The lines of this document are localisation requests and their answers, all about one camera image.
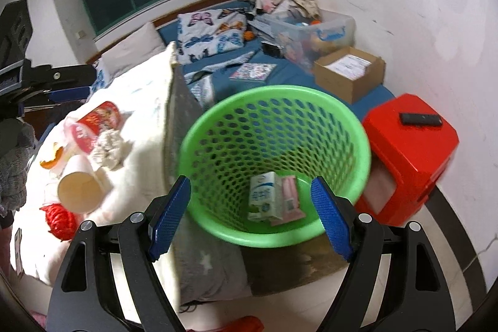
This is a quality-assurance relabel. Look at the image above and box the grey knitted gloved hand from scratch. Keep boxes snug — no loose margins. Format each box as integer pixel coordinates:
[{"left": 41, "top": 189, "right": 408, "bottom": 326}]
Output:
[{"left": 1, "top": 119, "right": 36, "bottom": 217}]

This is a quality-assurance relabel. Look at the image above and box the red instant noodle cup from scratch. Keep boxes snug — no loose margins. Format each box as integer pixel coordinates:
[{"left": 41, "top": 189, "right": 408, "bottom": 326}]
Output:
[{"left": 64, "top": 101, "right": 122, "bottom": 154}]

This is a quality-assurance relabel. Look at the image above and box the red mesh fruit net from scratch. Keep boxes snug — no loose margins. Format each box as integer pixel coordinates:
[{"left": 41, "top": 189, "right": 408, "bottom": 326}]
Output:
[{"left": 40, "top": 203, "right": 79, "bottom": 241}]

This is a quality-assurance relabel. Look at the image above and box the orange peel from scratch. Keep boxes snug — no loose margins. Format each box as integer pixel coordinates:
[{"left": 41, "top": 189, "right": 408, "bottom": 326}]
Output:
[{"left": 40, "top": 144, "right": 64, "bottom": 170}]

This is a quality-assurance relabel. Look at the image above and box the white paper cup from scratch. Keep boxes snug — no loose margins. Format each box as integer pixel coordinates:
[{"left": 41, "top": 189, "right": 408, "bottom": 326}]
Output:
[{"left": 57, "top": 155, "right": 105, "bottom": 214}]

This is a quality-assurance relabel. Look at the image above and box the crumpled white tissue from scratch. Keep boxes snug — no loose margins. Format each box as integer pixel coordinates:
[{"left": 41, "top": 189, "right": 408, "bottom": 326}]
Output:
[{"left": 90, "top": 130, "right": 130, "bottom": 170}]

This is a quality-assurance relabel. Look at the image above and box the white quilted blanket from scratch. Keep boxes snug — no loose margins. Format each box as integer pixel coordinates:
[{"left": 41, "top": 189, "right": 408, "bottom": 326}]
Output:
[{"left": 11, "top": 47, "right": 251, "bottom": 307}]

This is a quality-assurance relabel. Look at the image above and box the red plastic stool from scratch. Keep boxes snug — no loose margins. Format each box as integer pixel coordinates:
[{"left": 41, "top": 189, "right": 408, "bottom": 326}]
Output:
[{"left": 355, "top": 94, "right": 459, "bottom": 227}]

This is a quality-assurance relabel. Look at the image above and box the pink carton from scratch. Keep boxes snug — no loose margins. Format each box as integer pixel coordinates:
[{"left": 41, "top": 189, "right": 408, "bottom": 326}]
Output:
[{"left": 270, "top": 175, "right": 306, "bottom": 227}]

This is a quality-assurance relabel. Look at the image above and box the plain beige pillow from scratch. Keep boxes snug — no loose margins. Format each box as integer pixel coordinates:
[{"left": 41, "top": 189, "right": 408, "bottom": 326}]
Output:
[{"left": 99, "top": 22, "right": 166, "bottom": 78}]

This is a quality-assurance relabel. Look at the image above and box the white milk carton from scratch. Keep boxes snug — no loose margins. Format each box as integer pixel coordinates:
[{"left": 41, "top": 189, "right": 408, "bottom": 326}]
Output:
[{"left": 247, "top": 172, "right": 283, "bottom": 222}]

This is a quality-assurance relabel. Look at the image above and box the black remote control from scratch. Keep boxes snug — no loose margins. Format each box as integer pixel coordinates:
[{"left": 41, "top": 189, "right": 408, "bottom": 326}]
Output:
[{"left": 399, "top": 113, "right": 443, "bottom": 127}]

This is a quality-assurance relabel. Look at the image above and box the butterfly print pillow right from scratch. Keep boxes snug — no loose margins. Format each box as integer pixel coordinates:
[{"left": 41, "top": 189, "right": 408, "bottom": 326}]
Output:
[{"left": 176, "top": 8, "right": 247, "bottom": 65}]

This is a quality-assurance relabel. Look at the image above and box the green perforated plastic basket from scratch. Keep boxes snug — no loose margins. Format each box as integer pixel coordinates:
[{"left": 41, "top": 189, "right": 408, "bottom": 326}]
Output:
[{"left": 177, "top": 85, "right": 371, "bottom": 249}]

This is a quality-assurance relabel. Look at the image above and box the brown cardboard box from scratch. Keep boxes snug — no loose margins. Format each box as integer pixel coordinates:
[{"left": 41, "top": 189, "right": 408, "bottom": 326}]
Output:
[{"left": 313, "top": 46, "right": 386, "bottom": 105}]

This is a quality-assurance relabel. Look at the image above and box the colourful sticker book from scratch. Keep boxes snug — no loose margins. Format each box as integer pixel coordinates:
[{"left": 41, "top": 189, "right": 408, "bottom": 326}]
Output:
[{"left": 230, "top": 62, "right": 277, "bottom": 82}]

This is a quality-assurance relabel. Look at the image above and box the clear plastic storage bin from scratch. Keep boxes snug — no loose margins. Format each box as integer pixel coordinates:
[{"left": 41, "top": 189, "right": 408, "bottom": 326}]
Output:
[{"left": 256, "top": 9, "right": 356, "bottom": 73}]

